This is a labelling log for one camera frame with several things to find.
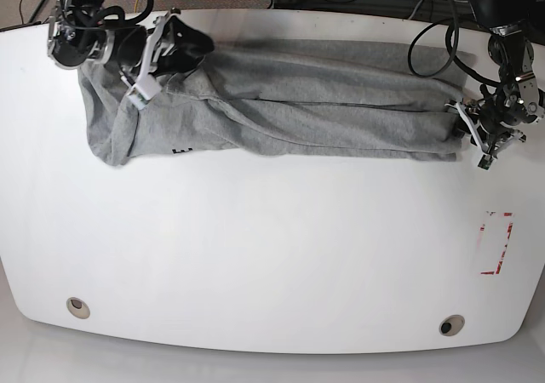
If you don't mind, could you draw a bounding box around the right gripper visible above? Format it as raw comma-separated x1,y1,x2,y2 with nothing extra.
101,9,215,88

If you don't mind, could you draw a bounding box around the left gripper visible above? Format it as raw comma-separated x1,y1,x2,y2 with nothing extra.
445,100,528,157

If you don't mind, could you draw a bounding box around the grey t-shirt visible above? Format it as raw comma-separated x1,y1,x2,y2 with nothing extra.
78,40,467,166

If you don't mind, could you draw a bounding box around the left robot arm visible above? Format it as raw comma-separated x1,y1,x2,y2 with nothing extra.
454,0,544,169

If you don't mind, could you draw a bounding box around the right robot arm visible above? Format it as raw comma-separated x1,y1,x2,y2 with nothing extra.
48,0,215,98

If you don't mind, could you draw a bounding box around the red tape rectangle marking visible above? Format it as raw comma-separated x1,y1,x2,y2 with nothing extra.
474,211,514,276

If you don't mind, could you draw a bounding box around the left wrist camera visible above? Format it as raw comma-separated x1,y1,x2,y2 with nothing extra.
478,154,494,170

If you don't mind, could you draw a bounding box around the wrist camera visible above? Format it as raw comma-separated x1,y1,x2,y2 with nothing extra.
125,74,162,110
478,154,494,170

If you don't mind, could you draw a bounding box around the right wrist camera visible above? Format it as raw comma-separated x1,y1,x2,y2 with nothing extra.
125,74,162,110

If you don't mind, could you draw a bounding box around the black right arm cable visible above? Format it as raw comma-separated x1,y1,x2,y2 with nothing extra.
59,0,155,31

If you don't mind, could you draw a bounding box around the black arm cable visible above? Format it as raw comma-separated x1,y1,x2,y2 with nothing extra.
59,0,155,31
407,0,503,90

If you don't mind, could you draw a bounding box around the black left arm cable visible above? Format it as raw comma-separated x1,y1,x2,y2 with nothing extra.
407,0,503,90

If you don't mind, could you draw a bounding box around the right table cable grommet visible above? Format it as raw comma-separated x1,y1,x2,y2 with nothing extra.
439,315,465,337

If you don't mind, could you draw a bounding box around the table cable grommet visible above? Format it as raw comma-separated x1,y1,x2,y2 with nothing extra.
66,297,90,319
439,315,465,337

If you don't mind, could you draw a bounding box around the left table cable grommet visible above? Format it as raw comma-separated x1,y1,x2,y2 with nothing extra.
66,297,90,319

